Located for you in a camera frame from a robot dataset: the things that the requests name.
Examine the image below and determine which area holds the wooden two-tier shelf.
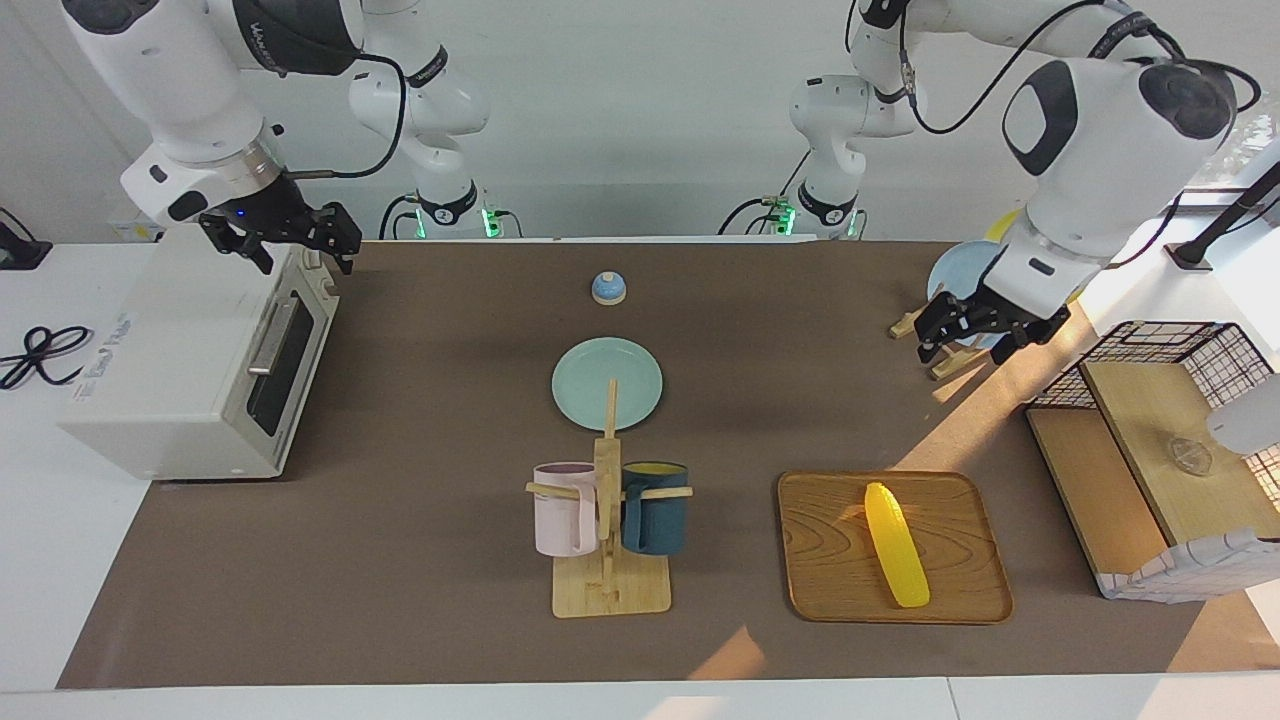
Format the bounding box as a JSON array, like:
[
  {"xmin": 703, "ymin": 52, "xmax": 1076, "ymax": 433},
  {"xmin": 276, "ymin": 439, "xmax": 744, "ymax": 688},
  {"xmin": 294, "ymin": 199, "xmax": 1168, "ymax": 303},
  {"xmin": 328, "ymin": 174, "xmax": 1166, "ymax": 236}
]
[{"xmin": 1026, "ymin": 360, "xmax": 1280, "ymax": 581}]

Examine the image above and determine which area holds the black base cable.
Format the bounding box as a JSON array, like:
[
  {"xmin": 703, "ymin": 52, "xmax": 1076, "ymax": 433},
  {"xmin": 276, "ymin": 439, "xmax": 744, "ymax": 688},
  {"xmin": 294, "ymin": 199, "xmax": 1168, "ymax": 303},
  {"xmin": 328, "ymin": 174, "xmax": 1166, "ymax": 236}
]
[
  {"xmin": 718, "ymin": 150, "xmax": 813, "ymax": 236},
  {"xmin": 378, "ymin": 193, "xmax": 421, "ymax": 241}
]

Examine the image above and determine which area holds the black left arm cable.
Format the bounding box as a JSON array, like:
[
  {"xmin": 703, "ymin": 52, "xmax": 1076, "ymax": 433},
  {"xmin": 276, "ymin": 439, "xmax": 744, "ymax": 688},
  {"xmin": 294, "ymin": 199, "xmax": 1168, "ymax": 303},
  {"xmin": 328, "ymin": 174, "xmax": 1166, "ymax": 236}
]
[{"xmin": 845, "ymin": 0, "xmax": 1261, "ymax": 136}]

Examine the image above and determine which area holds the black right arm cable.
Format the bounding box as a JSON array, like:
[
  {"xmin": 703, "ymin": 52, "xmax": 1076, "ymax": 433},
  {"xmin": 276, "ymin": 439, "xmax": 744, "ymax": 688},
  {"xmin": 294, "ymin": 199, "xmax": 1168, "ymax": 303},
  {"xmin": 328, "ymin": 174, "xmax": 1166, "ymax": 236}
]
[{"xmin": 290, "ymin": 50, "xmax": 406, "ymax": 181}]

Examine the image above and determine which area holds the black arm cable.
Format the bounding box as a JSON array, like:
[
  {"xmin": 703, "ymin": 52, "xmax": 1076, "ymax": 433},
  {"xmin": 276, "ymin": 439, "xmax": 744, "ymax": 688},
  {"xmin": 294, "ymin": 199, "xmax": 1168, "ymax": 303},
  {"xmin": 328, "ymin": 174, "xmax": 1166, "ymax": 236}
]
[
  {"xmin": 290, "ymin": 50, "xmax": 406, "ymax": 181},
  {"xmin": 845, "ymin": 0, "xmax": 1261, "ymax": 136}
]

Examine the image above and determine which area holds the black wire basket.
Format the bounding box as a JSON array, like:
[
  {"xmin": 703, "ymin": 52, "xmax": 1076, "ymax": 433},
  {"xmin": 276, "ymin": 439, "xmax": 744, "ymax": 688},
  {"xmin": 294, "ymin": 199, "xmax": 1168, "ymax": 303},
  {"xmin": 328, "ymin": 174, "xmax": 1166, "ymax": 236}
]
[{"xmin": 1030, "ymin": 321, "xmax": 1280, "ymax": 501}]

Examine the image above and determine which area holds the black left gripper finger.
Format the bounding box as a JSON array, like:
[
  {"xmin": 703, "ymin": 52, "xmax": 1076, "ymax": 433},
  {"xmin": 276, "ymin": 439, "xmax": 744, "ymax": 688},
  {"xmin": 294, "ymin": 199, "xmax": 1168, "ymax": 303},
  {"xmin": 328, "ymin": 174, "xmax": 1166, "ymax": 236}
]
[
  {"xmin": 988, "ymin": 322, "xmax": 1046, "ymax": 364},
  {"xmin": 915, "ymin": 300, "xmax": 966, "ymax": 366}
]

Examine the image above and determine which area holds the blurry white cylinder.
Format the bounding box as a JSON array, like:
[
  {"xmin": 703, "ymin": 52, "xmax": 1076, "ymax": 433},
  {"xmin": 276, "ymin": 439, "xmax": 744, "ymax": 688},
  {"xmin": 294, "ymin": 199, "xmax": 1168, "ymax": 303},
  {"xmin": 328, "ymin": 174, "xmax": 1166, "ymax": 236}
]
[{"xmin": 1205, "ymin": 372, "xmax": 1280, "ymax": 456}]

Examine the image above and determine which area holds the light blue plate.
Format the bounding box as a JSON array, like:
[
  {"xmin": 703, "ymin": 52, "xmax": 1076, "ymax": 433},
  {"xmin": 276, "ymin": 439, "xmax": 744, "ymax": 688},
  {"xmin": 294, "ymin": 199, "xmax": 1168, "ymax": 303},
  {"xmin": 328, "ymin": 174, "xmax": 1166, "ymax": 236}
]
[{"xmin": 926, "ymin": 240, "xmax": 1011, "ymax": 351}]

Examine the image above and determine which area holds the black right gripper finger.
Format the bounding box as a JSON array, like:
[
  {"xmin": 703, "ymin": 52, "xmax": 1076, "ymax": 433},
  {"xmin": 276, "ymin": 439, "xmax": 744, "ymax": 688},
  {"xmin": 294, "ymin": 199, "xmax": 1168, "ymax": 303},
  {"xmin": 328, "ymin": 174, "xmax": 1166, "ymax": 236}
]
[
  {"xmin": 318, "ymin": 202, "xmax": 363, "ymax": 276},
  {"xmin": 198, "ymin": 222, "xmax": 276, "ymax": 276}
]

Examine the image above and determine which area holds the brown table mat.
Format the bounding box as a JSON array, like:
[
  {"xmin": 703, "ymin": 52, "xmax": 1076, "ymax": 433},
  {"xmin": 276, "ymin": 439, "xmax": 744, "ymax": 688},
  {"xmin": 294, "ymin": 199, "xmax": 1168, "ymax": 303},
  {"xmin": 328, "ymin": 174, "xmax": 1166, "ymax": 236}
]
[{"xmin": 57, "ymin": 240, "xmax": 1280, "ymax": 691}]

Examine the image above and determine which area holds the black device base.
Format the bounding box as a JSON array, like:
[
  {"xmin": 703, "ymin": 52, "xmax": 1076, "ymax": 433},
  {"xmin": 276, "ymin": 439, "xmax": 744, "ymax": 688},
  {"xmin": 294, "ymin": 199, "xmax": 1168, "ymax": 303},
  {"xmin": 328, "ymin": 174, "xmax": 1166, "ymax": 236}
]
[{"xmin": 0, "ymin": 208, "xmax": 53, "ymax": 271}]

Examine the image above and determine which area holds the white toaster oven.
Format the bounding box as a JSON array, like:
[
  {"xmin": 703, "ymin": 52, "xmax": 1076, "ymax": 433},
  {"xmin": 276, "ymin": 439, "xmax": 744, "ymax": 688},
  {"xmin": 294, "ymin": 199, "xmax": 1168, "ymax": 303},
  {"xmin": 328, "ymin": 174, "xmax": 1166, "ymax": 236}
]
[{"xmin": 58, "ymin": 240, "xmax": 341, "ymax": 483}]

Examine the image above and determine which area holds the light green plate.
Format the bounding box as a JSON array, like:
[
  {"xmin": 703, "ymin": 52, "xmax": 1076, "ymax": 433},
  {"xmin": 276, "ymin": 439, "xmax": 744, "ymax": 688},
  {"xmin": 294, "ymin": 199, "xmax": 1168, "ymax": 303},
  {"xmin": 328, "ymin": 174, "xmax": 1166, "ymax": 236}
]
[{"xmin": 551, "ymin": 337, "xmax": 665, "ymax": 433}]

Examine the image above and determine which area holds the white checkered cloth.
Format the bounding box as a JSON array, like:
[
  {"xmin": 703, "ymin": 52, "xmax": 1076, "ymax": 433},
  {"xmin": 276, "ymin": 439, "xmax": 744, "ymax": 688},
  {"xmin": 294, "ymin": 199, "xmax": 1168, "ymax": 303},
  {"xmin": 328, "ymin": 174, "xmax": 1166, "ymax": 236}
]
[{"xmin": 1095, "ymin": 528, "xmax": 1280, "ymax": 604}]

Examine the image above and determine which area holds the wooden plate rack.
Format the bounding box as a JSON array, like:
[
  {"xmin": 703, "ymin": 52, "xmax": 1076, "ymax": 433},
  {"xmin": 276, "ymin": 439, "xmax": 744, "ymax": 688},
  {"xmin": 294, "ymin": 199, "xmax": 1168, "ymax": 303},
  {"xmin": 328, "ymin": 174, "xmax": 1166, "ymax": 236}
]
[{"xmin": 889, "ymin": 300, "xmax": 1001, "ymax": 381}]

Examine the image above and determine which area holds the yellow corn cob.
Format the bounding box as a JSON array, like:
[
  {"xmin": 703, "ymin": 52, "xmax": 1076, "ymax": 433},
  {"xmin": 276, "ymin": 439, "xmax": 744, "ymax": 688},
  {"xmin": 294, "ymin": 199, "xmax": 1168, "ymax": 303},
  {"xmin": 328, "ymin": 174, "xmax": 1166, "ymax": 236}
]
[{"xmin": 864, "ymin": 482, "xmax": 931, "ymax": 609}]

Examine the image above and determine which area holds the dark blue mug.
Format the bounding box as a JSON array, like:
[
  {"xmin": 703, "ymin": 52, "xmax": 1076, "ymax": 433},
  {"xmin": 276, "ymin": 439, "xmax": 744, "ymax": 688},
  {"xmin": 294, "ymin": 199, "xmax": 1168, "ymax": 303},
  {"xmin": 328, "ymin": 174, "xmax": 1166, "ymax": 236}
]
[{"xmin": 620, "ymin": 461, "xmax": 690, "ymax": 556}]

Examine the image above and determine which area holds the wooden mug rack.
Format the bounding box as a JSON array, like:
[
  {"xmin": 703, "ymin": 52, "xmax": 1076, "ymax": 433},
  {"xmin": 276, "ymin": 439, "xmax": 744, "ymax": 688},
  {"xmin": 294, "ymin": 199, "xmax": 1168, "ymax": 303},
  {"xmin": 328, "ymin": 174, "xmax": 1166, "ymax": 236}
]
[{"xmin": 525, "ymin": 377, "xmax": 695, "ymax": 619}]

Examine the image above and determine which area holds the yellow plate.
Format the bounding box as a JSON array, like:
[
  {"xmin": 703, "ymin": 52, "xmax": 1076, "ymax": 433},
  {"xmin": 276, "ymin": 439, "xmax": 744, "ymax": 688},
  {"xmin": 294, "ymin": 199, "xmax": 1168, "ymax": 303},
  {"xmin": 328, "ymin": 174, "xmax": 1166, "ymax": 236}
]
[{"xmin": 985, "ymin": 208, "xmax": 1093, "ymax": 303}]

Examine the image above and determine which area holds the wooden tray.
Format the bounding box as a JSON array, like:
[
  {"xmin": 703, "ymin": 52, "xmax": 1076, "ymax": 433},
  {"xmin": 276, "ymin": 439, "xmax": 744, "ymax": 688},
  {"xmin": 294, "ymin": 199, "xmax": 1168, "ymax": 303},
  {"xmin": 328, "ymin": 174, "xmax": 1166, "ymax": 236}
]
[{"xmin": 777, "ymin": 471, "xmax": 1014, "ymax": 625}]

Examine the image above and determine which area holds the pink mug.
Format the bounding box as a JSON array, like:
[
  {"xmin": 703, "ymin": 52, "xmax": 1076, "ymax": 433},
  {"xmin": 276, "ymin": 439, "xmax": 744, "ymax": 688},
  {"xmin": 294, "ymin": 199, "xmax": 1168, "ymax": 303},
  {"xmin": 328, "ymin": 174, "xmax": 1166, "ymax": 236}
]
[{"xmin": 533, "ymin": 462, "xmax": 601, "ymax": 558}]

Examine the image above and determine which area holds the coiled black cable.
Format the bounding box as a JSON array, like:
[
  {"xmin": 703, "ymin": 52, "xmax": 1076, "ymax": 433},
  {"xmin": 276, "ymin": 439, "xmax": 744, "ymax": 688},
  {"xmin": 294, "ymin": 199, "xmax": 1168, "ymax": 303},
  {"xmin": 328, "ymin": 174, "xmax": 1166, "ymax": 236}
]
[{"xmin": 0, "ymin": 325, "xmax": 93, "ymax": 391}]

